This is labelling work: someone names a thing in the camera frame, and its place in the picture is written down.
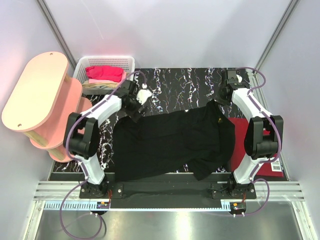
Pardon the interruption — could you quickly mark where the black t-shirt with daisy print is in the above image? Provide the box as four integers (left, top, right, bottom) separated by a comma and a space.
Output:
112, 100, 236, 182

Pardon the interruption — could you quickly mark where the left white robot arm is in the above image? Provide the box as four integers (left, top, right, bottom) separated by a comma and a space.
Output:
63, 80, 152, 199

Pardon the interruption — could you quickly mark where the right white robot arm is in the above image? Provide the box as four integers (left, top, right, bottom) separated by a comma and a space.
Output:
215, 69, 284, 199

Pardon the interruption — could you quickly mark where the magenta t-shirt in basket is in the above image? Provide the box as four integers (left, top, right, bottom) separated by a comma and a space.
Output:
85, 65, 126, 79

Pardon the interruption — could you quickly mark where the black marbled table mat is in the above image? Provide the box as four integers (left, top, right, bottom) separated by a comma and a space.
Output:
51, 66, 262, 175

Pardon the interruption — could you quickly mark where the white plastic laundry basket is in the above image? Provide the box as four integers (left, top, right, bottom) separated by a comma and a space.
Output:
73, 55, 135, 95

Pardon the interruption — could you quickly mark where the light pink garment in basket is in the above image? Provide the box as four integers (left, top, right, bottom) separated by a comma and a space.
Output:
88, 75, 126, 85

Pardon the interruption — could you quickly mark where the beige garment in basket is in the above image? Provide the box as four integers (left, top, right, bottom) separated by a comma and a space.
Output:
82, 80, 119, 89

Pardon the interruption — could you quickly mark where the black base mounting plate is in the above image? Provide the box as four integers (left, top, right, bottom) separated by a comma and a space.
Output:
79, 172, 257, 200

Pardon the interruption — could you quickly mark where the folded red t-shirt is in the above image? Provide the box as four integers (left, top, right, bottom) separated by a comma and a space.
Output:
226, 117, 284, 177

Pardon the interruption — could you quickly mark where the pink three-tier wooden shelf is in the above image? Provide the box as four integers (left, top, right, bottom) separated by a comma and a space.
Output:
1, 51, 92, 163

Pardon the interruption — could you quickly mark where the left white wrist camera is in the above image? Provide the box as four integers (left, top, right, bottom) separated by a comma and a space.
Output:
136, 83, 153, 105

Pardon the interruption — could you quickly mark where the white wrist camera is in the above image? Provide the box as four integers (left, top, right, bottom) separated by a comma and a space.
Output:
136, 83, 153, 105
236, 74, 243, 84

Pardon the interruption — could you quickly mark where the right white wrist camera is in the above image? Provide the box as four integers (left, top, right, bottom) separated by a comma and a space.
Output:
236, 74, 243, 84

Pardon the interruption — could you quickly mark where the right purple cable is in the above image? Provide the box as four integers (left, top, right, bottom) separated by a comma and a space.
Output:
234, 66, 282, 216

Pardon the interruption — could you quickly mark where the purple cable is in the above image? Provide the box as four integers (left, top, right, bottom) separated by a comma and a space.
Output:
234, 66, 282, 216
59, 70, 148, 238

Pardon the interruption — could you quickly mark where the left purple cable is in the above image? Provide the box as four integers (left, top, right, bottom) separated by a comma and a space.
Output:
59, 70, 148, 238

